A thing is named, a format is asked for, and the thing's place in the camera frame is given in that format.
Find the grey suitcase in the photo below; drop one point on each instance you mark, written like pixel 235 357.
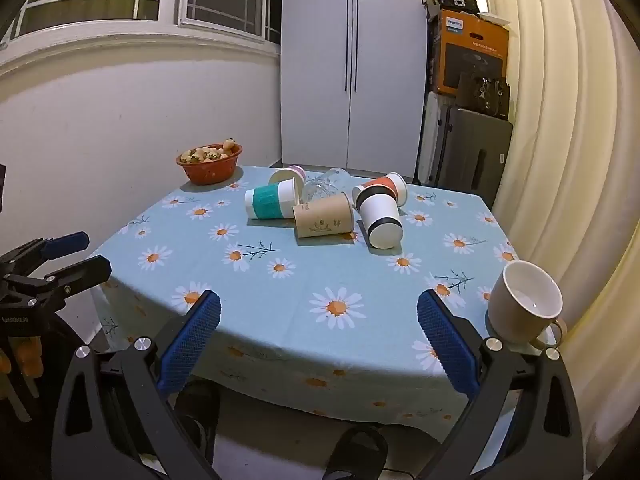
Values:
pixel 472 160

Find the white cup with teal sleeve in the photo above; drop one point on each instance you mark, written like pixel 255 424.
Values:
pixel 270 201

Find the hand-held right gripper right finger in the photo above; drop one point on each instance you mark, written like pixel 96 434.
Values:
pixel 447 345

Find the person's left hand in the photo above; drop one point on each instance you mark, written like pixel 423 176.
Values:
pixel 30 359

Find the red plastic basket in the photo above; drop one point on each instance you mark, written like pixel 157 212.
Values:
pixel 210 172

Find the pink rimmed paper cup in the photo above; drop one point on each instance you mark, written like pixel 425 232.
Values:
pixel 286 175

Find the black slipper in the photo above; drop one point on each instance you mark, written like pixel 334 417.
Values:
pixel 197 420
pixel 357 452

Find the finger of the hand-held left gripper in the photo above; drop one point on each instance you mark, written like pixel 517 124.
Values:
pixel 82 272
pixel 65 243

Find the white cup with black band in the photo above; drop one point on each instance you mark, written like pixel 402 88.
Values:
pixel 380 215

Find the white wardrobe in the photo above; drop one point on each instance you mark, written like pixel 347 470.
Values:
pixel 320 70

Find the white framed window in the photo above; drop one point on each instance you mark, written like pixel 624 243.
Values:
pixel 160 5

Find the clear glass cup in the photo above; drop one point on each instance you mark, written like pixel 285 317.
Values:
pixel 327 185

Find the cream ceramic mug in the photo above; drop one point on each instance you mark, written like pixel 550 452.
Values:
pixel 515 320

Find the brown paper cup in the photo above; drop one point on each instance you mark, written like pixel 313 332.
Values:
pixel 322 220

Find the dark brown handbag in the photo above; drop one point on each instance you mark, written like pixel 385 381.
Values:
pixel 482 95

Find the orange and black paper cup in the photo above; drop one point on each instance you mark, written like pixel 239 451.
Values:
pixel 382 186

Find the light blue daisy tablecloth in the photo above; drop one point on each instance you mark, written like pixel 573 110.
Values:
pixel 300 270

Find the orange and black cardboard box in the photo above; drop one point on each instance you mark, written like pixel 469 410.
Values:
pixel 460 45

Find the pile of tan spotted fruits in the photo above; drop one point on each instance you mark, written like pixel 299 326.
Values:
pixel 210 152

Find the cream curtain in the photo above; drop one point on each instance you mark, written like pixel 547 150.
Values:
pixel 560 135

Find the white suitcase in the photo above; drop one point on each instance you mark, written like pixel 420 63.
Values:
pixel 430 140

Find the black bag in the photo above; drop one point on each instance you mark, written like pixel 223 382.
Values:
pixel 457 1

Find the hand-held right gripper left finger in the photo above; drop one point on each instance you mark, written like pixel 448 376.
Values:
pixel 192 345

